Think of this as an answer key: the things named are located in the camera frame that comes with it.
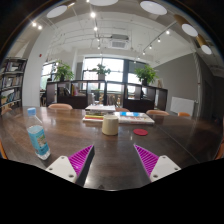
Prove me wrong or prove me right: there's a tall bookshelf at left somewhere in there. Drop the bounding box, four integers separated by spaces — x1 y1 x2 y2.
0 57 27 112

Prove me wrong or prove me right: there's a left potted green plant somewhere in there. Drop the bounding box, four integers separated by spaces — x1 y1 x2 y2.
54 60 74 82

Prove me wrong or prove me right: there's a dark low shelf divider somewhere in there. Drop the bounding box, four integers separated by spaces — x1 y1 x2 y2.
46 80 168 112

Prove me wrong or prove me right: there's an orange chair back far right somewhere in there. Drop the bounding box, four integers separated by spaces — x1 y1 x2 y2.
178 112 190 117

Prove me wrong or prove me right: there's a potted green plant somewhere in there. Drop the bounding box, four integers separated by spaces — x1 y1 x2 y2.
135 65 157 86
93 64 111 80
54 60 74 82

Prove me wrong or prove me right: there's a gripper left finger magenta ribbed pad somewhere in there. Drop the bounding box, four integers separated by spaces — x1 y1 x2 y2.
47 145 95 186

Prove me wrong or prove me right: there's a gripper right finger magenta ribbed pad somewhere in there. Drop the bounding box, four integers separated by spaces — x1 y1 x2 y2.
134 145 180 182

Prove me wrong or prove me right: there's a right potted green plant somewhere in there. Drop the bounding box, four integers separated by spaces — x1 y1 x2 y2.
135 65 157 86

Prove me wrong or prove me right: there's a stack of books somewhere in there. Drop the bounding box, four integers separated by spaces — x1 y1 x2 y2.
83 105 116 122

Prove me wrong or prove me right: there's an orange chair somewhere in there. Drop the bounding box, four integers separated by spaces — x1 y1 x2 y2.
178 112 190 117
115 107 130 112
48 103 73 110
146 110 169 116

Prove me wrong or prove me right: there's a white radiator panel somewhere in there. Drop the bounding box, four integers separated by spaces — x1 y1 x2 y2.
170 97 194 116

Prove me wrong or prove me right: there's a cream ceramic cup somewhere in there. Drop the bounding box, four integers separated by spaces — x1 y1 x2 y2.
102 115 119 136

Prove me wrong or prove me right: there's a middle potted green plant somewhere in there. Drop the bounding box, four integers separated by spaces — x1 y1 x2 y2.
93 64 111 80

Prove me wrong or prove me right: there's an orange chair back middle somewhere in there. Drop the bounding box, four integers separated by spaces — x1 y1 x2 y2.
115 107 130 112

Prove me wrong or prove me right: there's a ceiling air conditioner unit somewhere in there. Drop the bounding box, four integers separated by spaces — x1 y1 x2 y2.
109 34 129 49

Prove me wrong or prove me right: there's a red round coaster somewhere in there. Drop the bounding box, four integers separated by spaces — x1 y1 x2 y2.
133 129 148 136

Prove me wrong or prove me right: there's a clear water bottle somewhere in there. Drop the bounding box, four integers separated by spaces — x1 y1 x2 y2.
26 107 50 160

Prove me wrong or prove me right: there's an orange chair back far left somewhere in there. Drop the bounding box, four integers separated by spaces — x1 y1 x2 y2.
48 103 73 110

